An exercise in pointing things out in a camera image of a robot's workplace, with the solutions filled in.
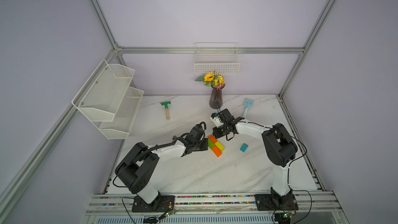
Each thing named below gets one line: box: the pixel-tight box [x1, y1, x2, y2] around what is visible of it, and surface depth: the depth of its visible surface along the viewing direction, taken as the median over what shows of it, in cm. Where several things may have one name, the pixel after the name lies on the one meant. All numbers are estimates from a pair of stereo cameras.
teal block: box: [239, 142, 249, 153], surface depth 95 cm
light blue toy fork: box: [241, 97, 255, 119], surface depth 114 cm
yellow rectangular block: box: [214, 141, 225, 152], surface depth 92 cm
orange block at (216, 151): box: [211, 145, 223, 158], surface depth 92 cm
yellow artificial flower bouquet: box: [194, 73, 226, 91], surface depth 97 cm
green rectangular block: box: [207, 138, 216, 149], surface depth 95 cm
